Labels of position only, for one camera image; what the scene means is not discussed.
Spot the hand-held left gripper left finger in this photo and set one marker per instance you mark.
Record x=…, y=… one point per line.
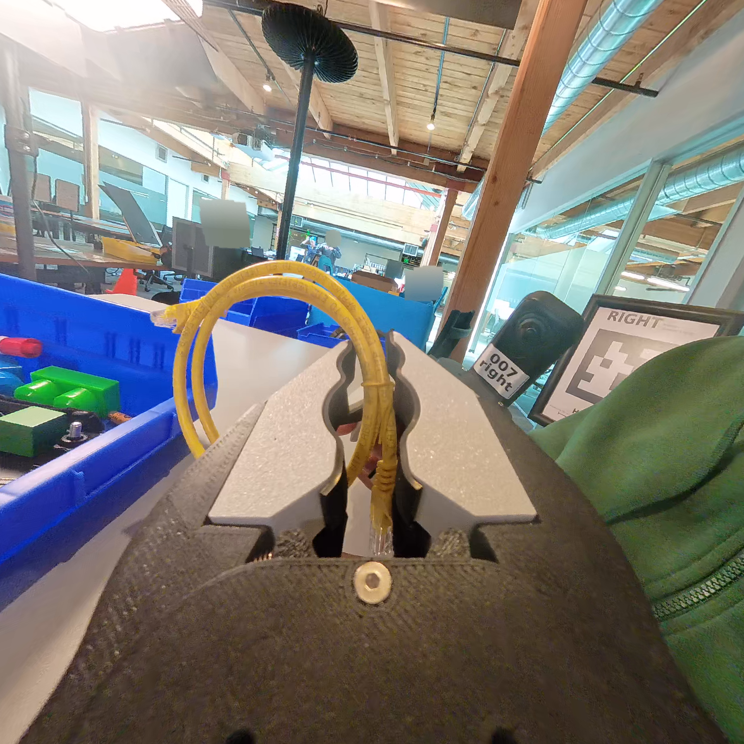
x=273, y=465

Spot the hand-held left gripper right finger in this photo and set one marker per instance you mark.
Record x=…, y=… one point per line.
x=465, y=459

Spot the person's right forearm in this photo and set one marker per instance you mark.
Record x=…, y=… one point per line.
x=668, y=418

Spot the black framed marker sign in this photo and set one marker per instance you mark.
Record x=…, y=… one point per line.
x=639, y=360

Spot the tall blue bin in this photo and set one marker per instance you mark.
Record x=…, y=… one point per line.
x=401, y=319

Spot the small blue bin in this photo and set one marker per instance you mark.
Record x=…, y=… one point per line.
x=273, y=317

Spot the wooden pillar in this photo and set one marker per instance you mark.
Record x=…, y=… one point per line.
x=505, y=174

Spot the cardboard box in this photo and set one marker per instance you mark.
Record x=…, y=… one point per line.
x=375, y=280

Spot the large blue storage bin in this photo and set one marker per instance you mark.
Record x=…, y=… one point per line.
x=145, y=331

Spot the small metal bolt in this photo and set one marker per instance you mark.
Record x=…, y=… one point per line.
x=76, y=431

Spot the green stud brick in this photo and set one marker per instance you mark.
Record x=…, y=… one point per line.
x=87, y=389

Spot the black computer monitor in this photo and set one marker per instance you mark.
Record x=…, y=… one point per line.
x=186, y=250

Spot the orange traffic cone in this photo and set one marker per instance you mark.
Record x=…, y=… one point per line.
x=126, y=283

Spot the green wooden block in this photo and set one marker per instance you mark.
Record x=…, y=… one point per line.
x=29, y=430

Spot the yellow plastic bin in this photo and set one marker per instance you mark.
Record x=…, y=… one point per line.
x=131, y=249

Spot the blue block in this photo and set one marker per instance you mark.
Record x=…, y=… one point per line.
x=9, y=378

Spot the red marker pen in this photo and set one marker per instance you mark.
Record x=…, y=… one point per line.
x=20, y=347

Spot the black leaning board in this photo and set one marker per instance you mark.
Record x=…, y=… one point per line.
x=131, y=215

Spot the wooden office desk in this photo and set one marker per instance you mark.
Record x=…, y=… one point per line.
x=58, y=253

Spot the green zip jacket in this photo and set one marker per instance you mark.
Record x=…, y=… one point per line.
x=697, y=668

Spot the black floor lamp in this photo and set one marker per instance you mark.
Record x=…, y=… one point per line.
x=308, y=35

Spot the round silver ventilation duct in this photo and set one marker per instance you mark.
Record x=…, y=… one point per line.
x=604, y=46
x=697, y=180

